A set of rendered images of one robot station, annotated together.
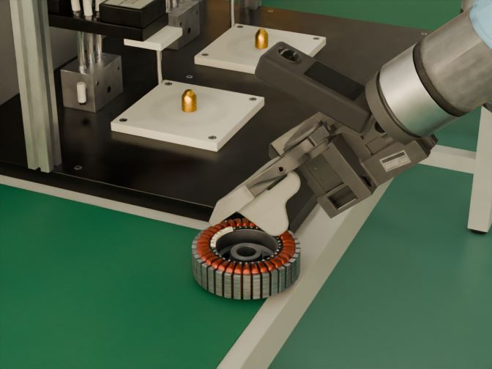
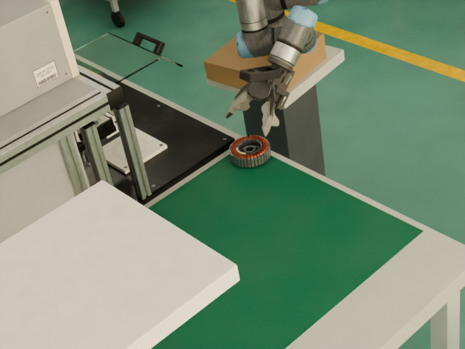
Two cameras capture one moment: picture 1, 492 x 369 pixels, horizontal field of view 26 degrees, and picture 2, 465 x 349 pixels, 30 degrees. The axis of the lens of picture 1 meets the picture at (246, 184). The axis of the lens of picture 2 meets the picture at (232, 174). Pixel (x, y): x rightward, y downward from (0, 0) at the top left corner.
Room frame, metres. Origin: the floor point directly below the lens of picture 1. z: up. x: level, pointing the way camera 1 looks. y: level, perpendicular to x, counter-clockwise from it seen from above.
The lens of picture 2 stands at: (0.02, 1.71, 2.13)
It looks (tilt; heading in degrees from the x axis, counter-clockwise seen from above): 36 degrees down; 300
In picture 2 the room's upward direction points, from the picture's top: 10 degrees counter-clockwise
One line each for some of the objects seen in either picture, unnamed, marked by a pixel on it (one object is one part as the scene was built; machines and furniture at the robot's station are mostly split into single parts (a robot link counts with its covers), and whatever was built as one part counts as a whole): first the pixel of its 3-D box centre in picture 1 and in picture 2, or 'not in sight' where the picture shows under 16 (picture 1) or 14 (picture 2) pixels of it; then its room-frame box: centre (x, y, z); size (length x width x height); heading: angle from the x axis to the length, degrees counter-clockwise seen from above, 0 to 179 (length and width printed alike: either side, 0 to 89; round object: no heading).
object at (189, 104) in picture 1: (189, 99); not in sight; (1.26, 0.07, 0.80); 0.02 x 0.02 x 0.03
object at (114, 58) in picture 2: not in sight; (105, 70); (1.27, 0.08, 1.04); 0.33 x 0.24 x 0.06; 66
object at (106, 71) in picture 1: (92, 80); (86, 169); (1.32, 0.21, 0.80); 0.08 x 0.05 x 0.06; 156
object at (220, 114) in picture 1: (189, 113); (130, 149); (1.26, 0.07, 0.78); 0.15 x 0.15 x 0.01; 66
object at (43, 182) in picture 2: not in sight; (37, 215); (1.24, 0.52, 0.91); 0.28 x 0.03 x 0.32; 66
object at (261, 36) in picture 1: (261, 37); not in sight; (1.49, -0.02, 0.80); 0.02 x 0.02 x 0.03
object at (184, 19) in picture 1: (174, 23); not in sight; (1.54, 0.11, 0.80); 0.08 x 0.05 x 0.06; 156
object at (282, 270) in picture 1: (246, 257); (250, 151); (0.93, 0.00, 0.77); 0.11 x 0.11 x 0.04
